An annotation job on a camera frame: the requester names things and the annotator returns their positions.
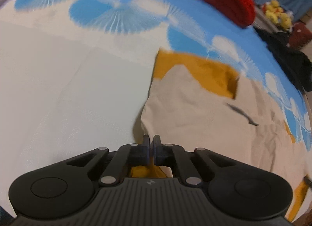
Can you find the blue and white printed bedsheet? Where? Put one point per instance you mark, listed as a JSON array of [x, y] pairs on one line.
[[73, 70]]

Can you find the beige and mustard garment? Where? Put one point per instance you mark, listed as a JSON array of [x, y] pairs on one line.
[[195, 118]]

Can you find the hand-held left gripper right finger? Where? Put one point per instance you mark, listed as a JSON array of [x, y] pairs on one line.
[[156, 145]]

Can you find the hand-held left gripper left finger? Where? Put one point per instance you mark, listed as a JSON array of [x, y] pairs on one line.
[[146, 144]]

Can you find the black cloth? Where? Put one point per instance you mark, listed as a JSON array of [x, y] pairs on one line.
[[287, 53]]

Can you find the dark red thing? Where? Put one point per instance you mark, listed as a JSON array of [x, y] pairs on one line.
[[301, 36]]

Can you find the yellow plush toys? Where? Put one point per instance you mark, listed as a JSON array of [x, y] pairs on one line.
[[277, 14]]

